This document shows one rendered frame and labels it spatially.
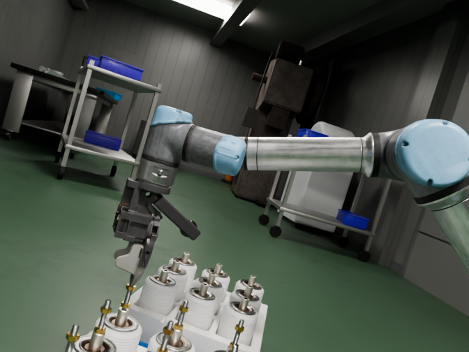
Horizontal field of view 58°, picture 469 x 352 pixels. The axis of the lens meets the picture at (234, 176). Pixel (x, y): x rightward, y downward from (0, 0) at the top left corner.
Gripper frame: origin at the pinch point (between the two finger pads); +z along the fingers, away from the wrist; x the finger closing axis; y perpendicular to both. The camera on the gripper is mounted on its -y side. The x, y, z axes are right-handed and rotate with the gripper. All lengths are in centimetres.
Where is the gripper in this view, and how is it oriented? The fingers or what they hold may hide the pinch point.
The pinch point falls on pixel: (136, 279)
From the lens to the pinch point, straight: 91.0
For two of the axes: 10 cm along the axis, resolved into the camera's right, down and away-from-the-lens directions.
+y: -9.0, -2.5, -3.5
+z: -2.9, 9.6, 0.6
